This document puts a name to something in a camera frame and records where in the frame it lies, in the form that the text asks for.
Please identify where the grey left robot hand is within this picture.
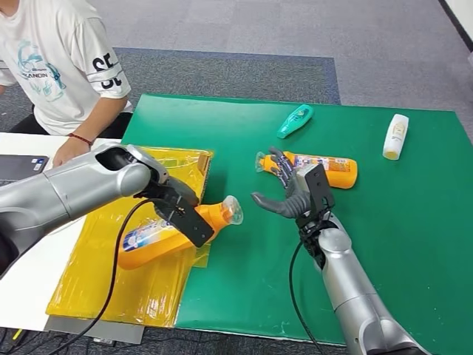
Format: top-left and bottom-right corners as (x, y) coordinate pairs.
(162, 175), (201, 208)

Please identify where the person's left hand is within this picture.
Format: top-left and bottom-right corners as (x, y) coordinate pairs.
(52, 138), (93, 169)

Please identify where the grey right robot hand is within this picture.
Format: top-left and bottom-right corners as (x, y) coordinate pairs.
(250, 146), (313, 220)

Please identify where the orange bottle with clear cap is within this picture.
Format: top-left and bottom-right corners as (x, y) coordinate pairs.
(117, 195), (244, 271)
(255, 150), (358, 190)

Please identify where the teal bottle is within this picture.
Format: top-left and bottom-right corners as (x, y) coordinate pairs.
(276, 104), (315, 140)

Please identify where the white bottle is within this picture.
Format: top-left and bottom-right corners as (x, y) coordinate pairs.
(382, 113), (410, 160)

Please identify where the grey laptop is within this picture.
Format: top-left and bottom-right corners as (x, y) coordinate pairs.
(0, 155), (50, 187)

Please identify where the person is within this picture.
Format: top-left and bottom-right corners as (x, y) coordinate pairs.
(0, 0), (133, 169)

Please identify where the dark grey floor rug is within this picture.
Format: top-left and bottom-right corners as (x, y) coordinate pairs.
(0, 47), (342, 133)

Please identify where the yellow film wrapped board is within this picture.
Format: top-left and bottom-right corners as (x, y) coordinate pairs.
(46, 144), (215, 328)

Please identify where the green table mat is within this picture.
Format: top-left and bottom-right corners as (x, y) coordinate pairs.
(177, 92), (473, 355)

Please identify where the red bracelet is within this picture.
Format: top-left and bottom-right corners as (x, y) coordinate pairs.
(67, 132), (93, 147)

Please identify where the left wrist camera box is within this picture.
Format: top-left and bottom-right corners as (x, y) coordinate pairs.
(153, 193), (216, 249)

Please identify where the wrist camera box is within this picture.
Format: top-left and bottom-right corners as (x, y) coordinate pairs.
(297, 163), (336, 229)
(153, 193), (216, 249)

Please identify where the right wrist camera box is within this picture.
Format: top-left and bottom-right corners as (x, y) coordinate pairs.
(297, 163), (336, 229)

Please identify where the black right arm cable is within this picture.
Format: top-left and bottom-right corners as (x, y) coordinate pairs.
(288, 240), (326, 355)

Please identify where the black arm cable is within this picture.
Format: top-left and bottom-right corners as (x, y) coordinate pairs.
(48, 198), (156, 355)
(288, 240), (326, 355)

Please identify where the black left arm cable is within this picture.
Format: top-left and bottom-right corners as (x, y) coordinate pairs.
(48, 198), (156, 355)

